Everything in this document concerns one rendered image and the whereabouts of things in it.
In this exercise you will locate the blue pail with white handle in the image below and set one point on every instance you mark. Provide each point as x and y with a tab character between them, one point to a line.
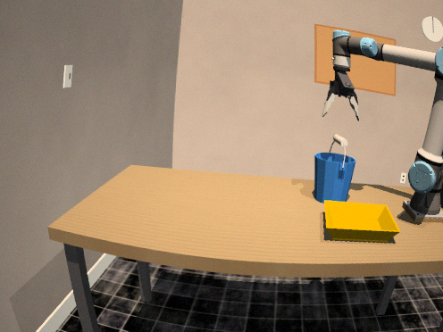
331	179

